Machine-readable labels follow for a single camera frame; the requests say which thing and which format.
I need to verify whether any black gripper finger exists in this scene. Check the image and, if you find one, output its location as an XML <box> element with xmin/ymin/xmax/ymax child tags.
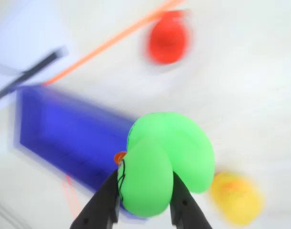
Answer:
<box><xmin>69</xmin><ymin>168</ymin><xmax>121</xmax><ymax>229</ymax></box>
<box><xmin>170</xmin><ymin>171</ymin><xmax>213</xmax><ymax>229</ymax></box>

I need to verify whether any green rubber duck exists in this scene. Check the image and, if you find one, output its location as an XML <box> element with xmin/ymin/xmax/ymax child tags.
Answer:
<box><xmin>113</xmin><ymin>111</ymin><xmax>216</xmax><ymax>219</ymax></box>

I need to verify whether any yellow rubber duck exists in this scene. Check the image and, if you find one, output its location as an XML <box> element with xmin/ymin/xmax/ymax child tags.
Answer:
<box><xmin>209</xmin><ymin>170</ymin><xmax>264</xmax><ymax>227</ymax></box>

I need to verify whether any blue plastic box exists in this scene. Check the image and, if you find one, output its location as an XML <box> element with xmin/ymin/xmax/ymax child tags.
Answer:
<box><xmin>13</xmin><ymin>84</ymin><xmax>151</xmax><ymax>220</ymax></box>

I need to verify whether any red rubber duck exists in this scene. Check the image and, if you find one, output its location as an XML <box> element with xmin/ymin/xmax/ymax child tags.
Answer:
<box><xmin>143</xmin><ymin>9</ymin><xmax>194</xmax><ymax>66</ymax></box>

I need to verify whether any orange tape strip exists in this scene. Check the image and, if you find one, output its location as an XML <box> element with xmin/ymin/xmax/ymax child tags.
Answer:
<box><xmin>61</xmin><ymin>174</ymin><xmax>80</xmax><ymax>219</ymax></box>
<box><xmin>42</xmin><ymin>0</ymin><xmax>185</xmax><ymax>86</ymax></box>

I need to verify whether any dark metal bar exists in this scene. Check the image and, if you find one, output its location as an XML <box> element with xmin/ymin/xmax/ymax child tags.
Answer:
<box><xmin>0</xmin><ymin>0</ymin><xmax>73</xmax><ymax>115</ymax></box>

